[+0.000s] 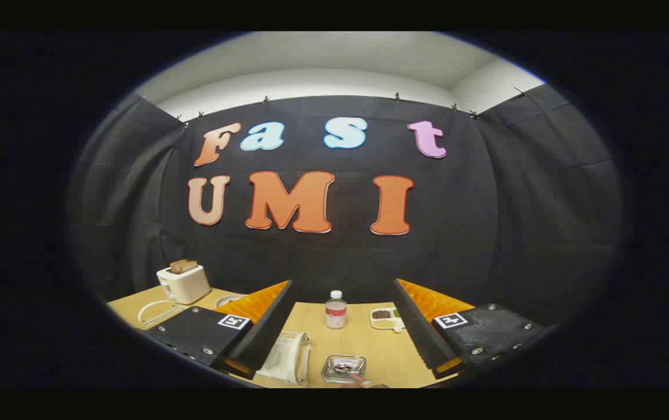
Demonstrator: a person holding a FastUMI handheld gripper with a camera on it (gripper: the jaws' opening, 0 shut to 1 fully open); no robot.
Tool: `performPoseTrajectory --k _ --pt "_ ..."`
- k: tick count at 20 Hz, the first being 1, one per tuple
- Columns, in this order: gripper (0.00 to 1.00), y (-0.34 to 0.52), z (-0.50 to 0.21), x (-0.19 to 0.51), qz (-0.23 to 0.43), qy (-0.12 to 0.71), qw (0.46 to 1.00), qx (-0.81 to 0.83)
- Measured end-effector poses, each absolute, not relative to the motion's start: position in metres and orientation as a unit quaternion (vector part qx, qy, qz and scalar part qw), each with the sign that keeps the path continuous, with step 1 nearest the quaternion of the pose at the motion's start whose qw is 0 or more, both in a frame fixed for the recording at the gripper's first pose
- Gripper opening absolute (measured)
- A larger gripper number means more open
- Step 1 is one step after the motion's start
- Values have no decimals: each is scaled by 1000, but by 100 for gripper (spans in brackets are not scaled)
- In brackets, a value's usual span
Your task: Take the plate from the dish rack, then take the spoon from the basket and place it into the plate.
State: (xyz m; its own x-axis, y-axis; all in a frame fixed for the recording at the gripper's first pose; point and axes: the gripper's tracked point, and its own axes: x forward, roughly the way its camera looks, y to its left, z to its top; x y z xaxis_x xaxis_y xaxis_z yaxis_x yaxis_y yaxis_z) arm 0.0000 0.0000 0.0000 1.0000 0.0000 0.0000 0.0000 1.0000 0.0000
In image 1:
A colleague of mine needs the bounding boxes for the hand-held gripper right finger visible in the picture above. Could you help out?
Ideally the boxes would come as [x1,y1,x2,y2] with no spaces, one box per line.
[391,278,551,380]

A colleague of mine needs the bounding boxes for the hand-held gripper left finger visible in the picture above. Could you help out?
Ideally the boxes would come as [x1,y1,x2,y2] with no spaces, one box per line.
[143,279,299,379]

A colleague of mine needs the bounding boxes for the white wire dish rack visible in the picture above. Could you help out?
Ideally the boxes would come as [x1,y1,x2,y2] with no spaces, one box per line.
[138,299,311,387]

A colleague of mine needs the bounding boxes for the spoon with red checked handle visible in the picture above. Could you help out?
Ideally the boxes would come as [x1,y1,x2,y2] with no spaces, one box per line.
[334,363,373,387]

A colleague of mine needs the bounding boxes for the small metal wire basket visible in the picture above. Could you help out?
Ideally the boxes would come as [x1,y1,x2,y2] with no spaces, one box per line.
[321,355,367,384]

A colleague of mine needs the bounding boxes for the white divided tray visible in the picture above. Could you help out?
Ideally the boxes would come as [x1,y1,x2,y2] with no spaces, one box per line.
[370,307,406,333]

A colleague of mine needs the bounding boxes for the clear bottle with red label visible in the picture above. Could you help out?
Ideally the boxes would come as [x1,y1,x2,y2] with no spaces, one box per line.
[325,290,348,330]

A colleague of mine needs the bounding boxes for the white toaster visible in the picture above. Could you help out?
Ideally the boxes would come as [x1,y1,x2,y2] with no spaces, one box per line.
[156,264,212,305]

